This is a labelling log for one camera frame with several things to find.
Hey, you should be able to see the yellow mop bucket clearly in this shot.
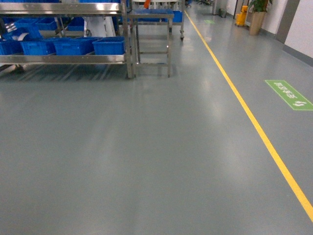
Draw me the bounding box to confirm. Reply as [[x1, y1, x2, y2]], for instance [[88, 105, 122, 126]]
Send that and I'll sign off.
[[235, 5, 248, 26]]

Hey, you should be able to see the blue plastic bin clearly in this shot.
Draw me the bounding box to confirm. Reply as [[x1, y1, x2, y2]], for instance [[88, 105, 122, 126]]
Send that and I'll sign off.
[[20, 38, 63, 55], [0, 40, 23, 55], [53, 37, 101, 55]]

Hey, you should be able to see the potted plant tan planter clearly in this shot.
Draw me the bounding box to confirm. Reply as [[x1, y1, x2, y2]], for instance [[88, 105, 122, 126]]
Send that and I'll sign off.
[[249, 0, 273, 36]]

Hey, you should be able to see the stainless steel flow rack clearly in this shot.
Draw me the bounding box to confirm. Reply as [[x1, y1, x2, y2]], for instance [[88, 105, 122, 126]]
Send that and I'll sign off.
[[0, 0, 134, 78]]

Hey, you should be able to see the stainless steel side table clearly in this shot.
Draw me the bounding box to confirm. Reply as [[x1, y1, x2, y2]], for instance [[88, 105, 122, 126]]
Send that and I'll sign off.
[[128, 9, 174, 77]]

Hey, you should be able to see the steel cart with blue bins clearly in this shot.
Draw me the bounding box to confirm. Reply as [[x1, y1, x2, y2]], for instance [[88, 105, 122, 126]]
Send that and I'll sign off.
[[131, 0, 186, 41]]

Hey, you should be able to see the blue bin on shelf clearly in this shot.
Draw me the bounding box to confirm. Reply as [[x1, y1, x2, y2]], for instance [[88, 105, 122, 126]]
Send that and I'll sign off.
[[92, 36, 126, 55]]

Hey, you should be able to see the green floor sign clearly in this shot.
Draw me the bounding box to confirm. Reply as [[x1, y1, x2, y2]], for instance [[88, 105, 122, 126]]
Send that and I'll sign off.
[[265, 80, 313, 111]]

